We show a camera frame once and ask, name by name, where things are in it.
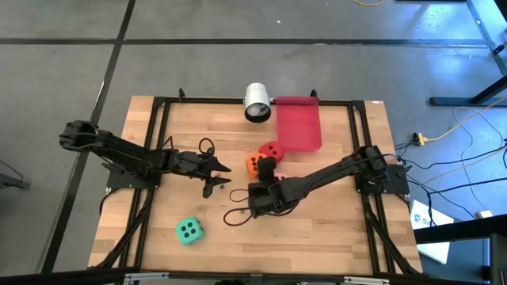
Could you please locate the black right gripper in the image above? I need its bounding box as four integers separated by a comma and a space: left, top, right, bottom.
247, 156, 288, 219

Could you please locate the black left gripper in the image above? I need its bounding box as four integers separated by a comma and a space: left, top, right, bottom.
170, 149, 232, 200

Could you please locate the large orange foam die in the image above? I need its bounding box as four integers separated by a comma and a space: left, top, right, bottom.
245, 152, 267, 181

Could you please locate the large red foam die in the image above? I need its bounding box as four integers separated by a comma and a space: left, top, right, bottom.
257, 141, 284, 163

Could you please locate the large teal foam die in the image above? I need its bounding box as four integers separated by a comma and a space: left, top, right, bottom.
175, 216, 206, 246

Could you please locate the red translucent plastic bin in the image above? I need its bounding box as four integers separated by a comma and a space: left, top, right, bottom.
273, 95, 323, 154

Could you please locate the white box with blue logo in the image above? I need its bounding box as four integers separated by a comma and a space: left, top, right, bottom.
410, 199, 455, 265

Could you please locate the black desk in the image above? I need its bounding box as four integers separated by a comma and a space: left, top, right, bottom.
414, 213, 507, 285

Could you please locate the black table leg stand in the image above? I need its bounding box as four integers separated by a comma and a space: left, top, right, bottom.
429, 0, 507, 107

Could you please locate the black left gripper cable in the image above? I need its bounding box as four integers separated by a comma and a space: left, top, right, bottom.
158, 136, 217, 158

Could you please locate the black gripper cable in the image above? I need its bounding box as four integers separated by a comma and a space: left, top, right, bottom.
223, 188, 254, 227
158, 136, 217, 158

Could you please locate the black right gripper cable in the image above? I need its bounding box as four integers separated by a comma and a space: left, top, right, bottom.
223, 188, 254, 227

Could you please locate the black aluminium table frame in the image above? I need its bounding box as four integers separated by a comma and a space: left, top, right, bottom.
89, 87, 423, 278

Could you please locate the black camera mounting beam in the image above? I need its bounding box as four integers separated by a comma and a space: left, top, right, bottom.
0, 267, 507, 285

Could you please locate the black floor cable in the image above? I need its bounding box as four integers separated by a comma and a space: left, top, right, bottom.
395, 144, 507, 171
407, 176, 507, 221

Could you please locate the white floor cable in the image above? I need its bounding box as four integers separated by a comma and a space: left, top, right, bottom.
453, 105, 507, 167

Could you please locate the yellow extension cord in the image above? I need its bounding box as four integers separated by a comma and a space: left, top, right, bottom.
425, 94, 507, 143

